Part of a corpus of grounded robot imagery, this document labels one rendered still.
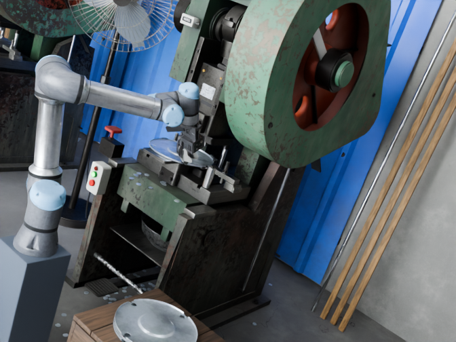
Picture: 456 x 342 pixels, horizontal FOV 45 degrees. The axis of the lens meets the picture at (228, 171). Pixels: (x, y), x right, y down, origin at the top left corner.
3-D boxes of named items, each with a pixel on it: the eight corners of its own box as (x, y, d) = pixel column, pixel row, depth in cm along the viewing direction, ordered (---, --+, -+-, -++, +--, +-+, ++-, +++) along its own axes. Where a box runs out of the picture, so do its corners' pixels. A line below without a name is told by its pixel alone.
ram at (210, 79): (201, 136, 230) (223, 68, 222) (176, 123, 238) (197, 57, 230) (226, 136, 244) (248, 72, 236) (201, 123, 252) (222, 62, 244)
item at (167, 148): (209, 151, 255) (210, 149, 254) (217, 173, 228) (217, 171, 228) (148, 134, 248) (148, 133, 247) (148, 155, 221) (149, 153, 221)
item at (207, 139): (209, 150, 235) (213, 138, 233) (177, 132, 245) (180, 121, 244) (231, 150, 248) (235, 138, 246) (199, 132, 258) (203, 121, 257)
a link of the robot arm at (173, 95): (150, 100, 193) (181, 96, 196) (144, 91, 203) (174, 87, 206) (153, 121, 196) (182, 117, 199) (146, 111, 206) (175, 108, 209)
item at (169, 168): (156, 190, 224) (165, 160, 220) (134, 176, 231) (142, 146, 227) (195, 186, 244) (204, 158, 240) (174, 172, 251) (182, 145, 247)
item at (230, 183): (233, 193, 234) (240, 171, 231) (204, 176, 243) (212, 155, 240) (241, 191, 239) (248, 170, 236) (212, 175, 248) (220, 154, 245)
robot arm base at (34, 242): (28, 260, 184) (34, 235, 181) (4, 238, 191) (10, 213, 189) (66, 253, 196) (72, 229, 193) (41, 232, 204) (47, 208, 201)
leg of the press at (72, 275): (73, 289, 256) (124, 107, 230) (59, 276, 262) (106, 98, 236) (199, 255, 329) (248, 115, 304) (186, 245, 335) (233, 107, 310)
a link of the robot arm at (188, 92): (174, 82, 203) (196, 79, 206) (174, 108, 210) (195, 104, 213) (179, 92, 198) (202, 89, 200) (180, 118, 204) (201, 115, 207)
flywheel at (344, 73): (314, 192, 228) (263, 99, 168) (276, 171, 239) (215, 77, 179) (405, 58, 240) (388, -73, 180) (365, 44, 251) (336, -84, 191)
